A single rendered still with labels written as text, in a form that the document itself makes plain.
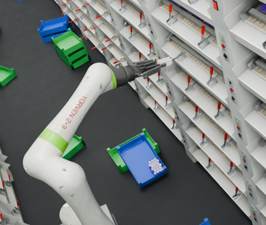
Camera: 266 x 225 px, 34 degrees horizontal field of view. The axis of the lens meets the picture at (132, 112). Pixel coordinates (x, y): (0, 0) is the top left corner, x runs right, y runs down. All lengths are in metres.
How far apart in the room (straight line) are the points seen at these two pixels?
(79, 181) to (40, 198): 1.47
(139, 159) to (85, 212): 1.19
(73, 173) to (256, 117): 0.71
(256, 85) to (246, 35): 0.20
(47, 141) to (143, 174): 1.22
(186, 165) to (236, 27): 1.49
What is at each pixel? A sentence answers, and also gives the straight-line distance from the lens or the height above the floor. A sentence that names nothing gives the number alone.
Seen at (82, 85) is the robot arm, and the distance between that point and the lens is 1.77.
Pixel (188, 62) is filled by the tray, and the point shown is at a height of 0.90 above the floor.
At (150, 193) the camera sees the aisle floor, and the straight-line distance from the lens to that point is 2.73.
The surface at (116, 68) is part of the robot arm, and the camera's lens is 1.95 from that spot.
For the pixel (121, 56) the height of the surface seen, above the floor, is 0.30.
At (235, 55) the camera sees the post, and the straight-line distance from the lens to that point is 1.54.
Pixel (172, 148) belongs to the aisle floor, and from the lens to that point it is 2.93.
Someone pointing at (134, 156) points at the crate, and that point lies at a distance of 2.86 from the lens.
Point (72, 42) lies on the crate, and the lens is 4.14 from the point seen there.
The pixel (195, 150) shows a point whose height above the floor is 0.10.
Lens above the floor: 2.07
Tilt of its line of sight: 39 degrees down
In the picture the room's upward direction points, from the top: 21 degrees counter-clockwise
